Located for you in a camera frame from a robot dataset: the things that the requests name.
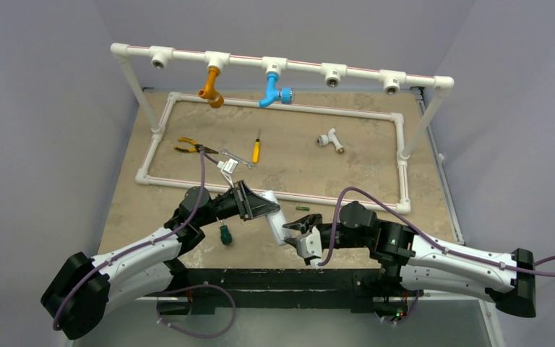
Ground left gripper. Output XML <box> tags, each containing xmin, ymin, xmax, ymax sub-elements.
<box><xmin>196</xmin><ymin>180</ymin><xmax>279</xmax><ymax>228</ymax></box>

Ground white remote control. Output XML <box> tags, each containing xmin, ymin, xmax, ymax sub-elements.
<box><xmin>261</xmin><ymin>190</ymin><xmax>291</xmax><ymax>246</ymax></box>

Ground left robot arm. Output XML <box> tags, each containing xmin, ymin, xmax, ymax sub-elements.
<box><xmin>40</xmin><ymin>181</ymin><xmax>285</xmax><ymax>340</ymax></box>

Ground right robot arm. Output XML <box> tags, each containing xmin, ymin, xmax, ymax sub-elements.
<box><xmin>282</xmin><ymin>201</ymin><xmax>536</xmax><ymax>318</ymax></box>

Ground green stubby screwdriver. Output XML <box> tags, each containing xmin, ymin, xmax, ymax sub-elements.
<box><xmin>218</xmin><ymin>219</ymin><xmax>233</xmax><ymax>246</ymax></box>

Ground silver wrench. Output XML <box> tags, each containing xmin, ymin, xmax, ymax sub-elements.
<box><xmin>220</xmin><ymin>149</ymin><xmax>255</xmax><ymax>169</ymax></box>

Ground yellow screwdriver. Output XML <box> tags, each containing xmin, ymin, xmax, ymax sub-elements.
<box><xmin>251</xmin><ymin>129</ymin><xmax>261</xmax><ymax>164</ymax></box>

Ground white plastic faucet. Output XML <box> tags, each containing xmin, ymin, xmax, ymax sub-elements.
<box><xmin>316</xmin><ymin>128</ymin><xmax>345</xmax><ymax>155</ymax></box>

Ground orange plastic faucet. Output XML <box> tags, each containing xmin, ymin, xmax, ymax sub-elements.
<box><xmin>197</xmin><ymin>67</ymin><xmax>224</xmax><ymax>108</ymax></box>

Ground blue plastic faucet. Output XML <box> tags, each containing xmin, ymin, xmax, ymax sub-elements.
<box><xmin>258</xmin><ymin>72</ymin><xmax>295</xmax><ymax>108</ymax></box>

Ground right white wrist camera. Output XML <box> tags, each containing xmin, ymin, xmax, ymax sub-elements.
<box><xmin>304</xmin><ymin>226</ymin><xmax>323</xmax><ymax>268</ymax></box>

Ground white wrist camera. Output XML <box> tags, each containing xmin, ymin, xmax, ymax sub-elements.
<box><xmin>217</xmin><ymin>158</ymin><xmax>238</xmax><ymax>188</ymax></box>
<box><xmin>304</xmin><ymin>226</ymin><xmax>323</xmax><ymax>268</ymax></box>

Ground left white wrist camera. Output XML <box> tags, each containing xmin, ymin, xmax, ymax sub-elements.
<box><xmin>217</xmin><ymin>158</ymin><xmax>238</xmax><ymax>188</ymax></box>

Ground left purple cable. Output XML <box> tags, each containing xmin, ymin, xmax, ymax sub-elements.
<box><xmin>52</xmin><ymin>151</ymin><xmax>221</xmax><ymax>333</ymax></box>

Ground aluminium rail frame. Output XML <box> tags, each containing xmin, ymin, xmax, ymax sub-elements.
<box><xmin>59</xmin><ymin>87</ymin><xmax>506</xmax><ymax>347</ymax></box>

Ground yellow handled pliers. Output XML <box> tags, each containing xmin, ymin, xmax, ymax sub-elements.
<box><xmin>173</xmin><ymin>137</ymin><xmax>219</xmax><ymax>154</ymax></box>

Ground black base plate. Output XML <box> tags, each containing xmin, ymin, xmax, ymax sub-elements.
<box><xmin>157</xmin><ymin>268</ymin><xmax>420</xmax><ymax>320</ymax></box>

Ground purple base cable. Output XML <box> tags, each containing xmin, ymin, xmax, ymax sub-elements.
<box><xmin>155</xmin><ymin>284</ymin><xmax>238</xmax><ymax>340</ymax></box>

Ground white PVC pipe frame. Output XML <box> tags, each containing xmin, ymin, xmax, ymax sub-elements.
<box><xmin>110</xmin><ymin>43</ymin><xmax>455</xmax><ymax>215</ymax></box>

